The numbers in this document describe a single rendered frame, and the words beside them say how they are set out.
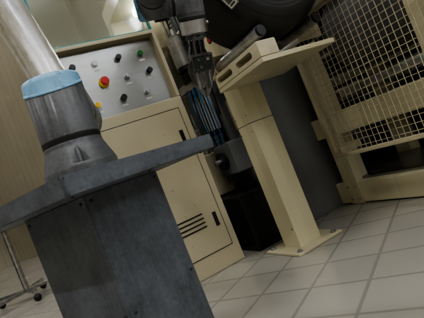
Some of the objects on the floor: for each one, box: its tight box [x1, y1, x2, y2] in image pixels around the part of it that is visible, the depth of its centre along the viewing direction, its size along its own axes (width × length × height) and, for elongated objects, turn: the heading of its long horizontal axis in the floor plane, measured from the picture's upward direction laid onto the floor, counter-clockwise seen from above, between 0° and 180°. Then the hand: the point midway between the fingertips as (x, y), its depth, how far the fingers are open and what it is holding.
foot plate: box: [266, 228, 343, 257], centre depth 184 cm, size 27×27×2 cm
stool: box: [0, 223, 49, 309], centre depth 331 cm, size 62×64×68 cm
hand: (205, 93), depth 137 cm, fingers closed
